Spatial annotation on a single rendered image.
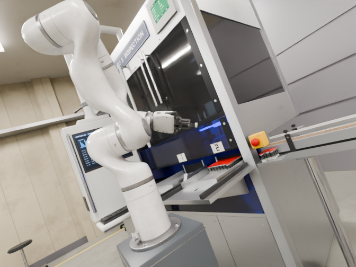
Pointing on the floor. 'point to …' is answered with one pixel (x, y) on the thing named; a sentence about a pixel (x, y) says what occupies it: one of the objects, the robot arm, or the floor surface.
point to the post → (241, 134)
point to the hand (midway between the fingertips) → (185, 124)
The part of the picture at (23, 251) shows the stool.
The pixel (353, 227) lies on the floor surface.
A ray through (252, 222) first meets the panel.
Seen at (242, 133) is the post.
